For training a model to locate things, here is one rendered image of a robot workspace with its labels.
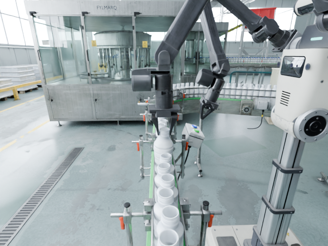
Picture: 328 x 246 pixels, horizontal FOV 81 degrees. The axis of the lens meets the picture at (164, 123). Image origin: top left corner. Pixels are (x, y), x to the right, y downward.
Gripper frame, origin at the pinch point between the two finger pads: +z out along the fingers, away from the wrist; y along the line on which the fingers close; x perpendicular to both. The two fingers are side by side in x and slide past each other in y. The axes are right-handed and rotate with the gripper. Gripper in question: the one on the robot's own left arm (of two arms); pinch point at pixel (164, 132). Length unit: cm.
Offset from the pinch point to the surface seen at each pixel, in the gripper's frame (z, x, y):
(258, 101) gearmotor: 21, 127, 100
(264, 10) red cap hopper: -149, 599, 328
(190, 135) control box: 11.6, 23.9, 13.4
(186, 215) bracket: 14.6, -22.2, 4.9
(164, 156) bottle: 7.0, -4.4, -0.2
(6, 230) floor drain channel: 121, 72, -138
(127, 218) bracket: 14.1, -22.8, -10.2
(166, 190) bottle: 6.3, -22.2, -0.2
